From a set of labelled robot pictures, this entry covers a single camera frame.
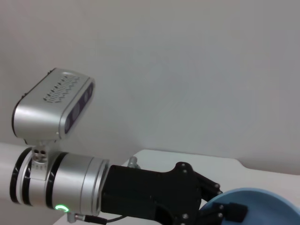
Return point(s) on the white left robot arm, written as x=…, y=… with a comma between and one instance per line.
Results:
x=70, y=182

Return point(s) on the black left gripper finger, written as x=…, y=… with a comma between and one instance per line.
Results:
x=234, y=212
x=209, y=189

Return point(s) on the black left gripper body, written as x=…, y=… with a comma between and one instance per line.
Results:
x=150, y=192

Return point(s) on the blue bowl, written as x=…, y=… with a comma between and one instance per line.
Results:
x=269, y=206

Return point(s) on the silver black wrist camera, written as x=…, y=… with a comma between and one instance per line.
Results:
x=47, y=110

